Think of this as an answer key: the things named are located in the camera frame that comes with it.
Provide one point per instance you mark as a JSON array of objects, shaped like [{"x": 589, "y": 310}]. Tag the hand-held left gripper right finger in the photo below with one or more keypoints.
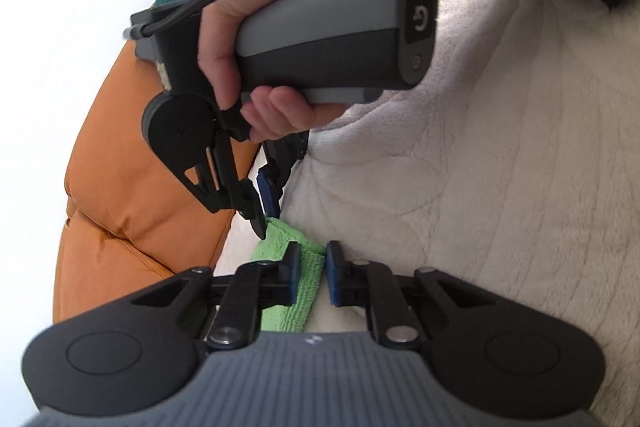
[{"x": 333, "y": 274}]

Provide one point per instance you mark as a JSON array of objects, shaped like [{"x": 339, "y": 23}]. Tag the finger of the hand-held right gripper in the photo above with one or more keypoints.
[
  {"x": 272, "y": 187},
  {"x": 235, "y": 187}
]

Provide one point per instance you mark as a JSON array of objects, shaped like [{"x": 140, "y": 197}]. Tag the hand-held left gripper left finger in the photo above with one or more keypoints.
[{"x": 295, "y": 274}]

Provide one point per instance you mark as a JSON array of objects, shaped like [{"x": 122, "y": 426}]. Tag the green microfiber towel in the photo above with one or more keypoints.
[{"x": 295, "y": 287}]

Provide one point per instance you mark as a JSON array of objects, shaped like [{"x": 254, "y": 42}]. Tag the orange leather sofa cushion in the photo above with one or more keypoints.
[
  {"x": 130, "y": 167},
  {"x": 135, "y": 287}
]

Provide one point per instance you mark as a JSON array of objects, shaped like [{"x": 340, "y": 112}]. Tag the white quilted blanket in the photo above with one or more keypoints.
[{"x": 475, "y": 147}]

